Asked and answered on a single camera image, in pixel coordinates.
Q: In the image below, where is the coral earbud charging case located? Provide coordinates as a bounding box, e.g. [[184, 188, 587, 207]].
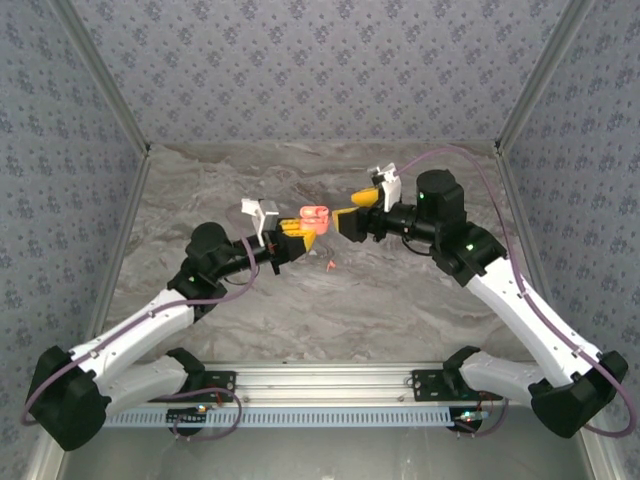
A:
[[298, 203, 332, 236]]

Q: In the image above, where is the aluminium table edge bar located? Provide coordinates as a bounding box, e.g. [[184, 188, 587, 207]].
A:
[[84, 147, 154, 331], [494, 144, 556, 321]]

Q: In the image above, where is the grey metal base panel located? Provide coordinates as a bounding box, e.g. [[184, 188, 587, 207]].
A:
[[59, 424, 601, 480]]

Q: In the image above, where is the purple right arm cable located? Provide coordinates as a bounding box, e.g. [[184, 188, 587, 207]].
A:
[[396, 145, 635, 436]]

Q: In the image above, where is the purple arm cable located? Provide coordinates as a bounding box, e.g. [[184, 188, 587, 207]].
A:
[[19, 237, 261, 427], [396, 145, 635, 436]]

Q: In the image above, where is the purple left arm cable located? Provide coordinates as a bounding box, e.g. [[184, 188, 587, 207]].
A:
[[19, 237, 261, 427]]

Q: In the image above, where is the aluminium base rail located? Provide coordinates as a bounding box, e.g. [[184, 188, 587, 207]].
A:
[[134, 362, 506, 407]]

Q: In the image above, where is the aluminium frame corner post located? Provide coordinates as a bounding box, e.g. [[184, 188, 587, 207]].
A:
[[49, 0, 152, 154], [494, 0, 599, 151]]

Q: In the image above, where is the short looped purple cable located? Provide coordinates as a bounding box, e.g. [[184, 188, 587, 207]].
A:
[[452, 392, 511, 439], [158, 385, 244, 443]]

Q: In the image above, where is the white slotted cable duct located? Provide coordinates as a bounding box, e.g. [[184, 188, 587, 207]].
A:
[[102, 405, 454, 429]]

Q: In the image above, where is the black bracket with circuit board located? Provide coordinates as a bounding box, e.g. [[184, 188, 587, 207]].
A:
[[166, 407, 209, 437], [446, 407, 485, 434]]

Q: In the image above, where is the aluminium lower frame bar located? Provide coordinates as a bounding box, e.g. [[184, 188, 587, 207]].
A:
[[574, 434, 626, 480], [24, 444, 71, 480]]

